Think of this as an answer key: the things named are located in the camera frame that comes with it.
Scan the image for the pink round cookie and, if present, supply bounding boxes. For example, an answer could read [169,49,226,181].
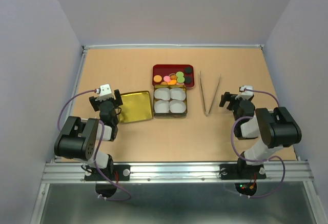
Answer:
[163,76,171,83]

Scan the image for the metal tongs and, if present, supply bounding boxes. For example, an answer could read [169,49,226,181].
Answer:
[198,71,222,117]

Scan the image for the orange round cookie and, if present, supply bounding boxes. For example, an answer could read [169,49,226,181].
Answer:
[153,75,162,83]

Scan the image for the green round cookie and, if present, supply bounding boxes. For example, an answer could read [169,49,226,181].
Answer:
[176,71,184,77]
[176,76,185,85]

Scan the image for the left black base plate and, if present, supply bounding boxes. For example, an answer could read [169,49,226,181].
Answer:
[81,164,131,182]

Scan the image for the aluminium front rail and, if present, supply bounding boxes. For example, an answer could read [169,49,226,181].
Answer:
[41,160,314,185]

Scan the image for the white paper cup back left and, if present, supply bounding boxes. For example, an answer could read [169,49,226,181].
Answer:
[154,88,171,101]

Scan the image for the white paper cup front right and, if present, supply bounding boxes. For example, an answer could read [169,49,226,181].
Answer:
[169,100,187,113]

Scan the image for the white paper cup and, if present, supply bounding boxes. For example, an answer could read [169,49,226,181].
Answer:
[154,88,171,101]
[170,88,186,101]
[154,100,170,114]
[169,100,187,113]

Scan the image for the red rectangular tray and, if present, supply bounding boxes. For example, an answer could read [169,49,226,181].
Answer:
[152,64,195,89]

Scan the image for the gold square cookie tin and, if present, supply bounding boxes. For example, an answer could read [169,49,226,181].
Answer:
[153,85,188,118]

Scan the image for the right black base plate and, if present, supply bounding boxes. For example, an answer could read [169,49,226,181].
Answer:
[219,163,267,180]

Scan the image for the green round cookie lower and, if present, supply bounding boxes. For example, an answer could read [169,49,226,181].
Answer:
[176,76,185,85]

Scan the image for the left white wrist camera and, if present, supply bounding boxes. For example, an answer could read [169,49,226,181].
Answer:
[97,84,114,101]

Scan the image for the white paper cup front left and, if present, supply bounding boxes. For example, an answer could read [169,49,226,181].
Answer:
[154,100,170,114]

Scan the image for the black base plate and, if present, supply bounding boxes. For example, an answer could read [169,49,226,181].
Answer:
[219,163,267,180]
[81,164,131,182]

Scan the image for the black round cookie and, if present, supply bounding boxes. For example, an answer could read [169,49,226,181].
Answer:
[184,76,193,85]
[184,66,193,74]

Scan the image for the white paper cup back right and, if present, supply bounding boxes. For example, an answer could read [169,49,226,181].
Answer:
[170,88,186,101]

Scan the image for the black round cookie upper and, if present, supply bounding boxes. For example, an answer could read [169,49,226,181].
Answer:
[184,66,193,74]

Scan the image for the green round cookie upper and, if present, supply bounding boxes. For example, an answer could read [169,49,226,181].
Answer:
[176,71,184,77]

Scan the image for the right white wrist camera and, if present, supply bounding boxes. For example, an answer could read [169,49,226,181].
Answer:
[238,85,254,100]

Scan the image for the black round cookie lower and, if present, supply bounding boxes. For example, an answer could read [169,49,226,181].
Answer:
[184,76,193,85]

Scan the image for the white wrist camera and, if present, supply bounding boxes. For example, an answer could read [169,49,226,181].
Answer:
[238,85,254,100]
[97,84,114,101]

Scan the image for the gold tin lid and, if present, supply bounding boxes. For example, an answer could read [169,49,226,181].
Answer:
[119,91,153,124]

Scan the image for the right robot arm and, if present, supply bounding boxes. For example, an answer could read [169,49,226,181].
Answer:
[219,87,302,179]

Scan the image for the orange fish-shaped cookie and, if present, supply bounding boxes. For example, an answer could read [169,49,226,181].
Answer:
[168,79,177,85]

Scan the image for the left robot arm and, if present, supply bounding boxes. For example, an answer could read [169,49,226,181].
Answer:
[54,85,123,180]

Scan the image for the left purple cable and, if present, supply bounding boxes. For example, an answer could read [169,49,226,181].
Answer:
[56,88,132,201]

